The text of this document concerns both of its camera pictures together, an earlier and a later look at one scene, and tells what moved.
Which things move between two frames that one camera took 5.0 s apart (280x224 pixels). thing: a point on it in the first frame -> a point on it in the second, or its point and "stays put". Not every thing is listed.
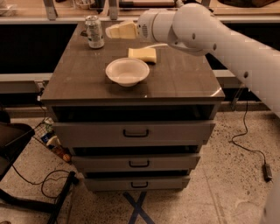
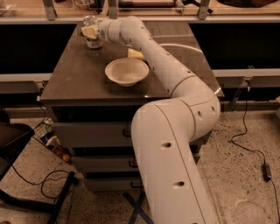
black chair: (13, 138) stays put
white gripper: (144, 29) -> (102, 31)
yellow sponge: (147, 54) stays put
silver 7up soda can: (94, 30) stays put
